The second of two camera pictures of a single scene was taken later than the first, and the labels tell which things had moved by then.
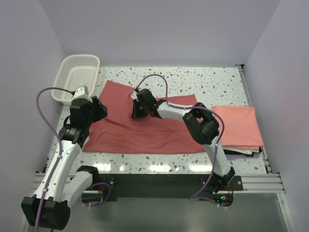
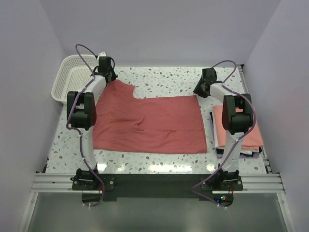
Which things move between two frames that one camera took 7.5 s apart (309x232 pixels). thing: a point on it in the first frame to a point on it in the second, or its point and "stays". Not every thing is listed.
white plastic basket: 74,72 stays
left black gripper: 99,109 to 112,75
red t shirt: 119,132 stays
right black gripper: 137,112 to 199,88
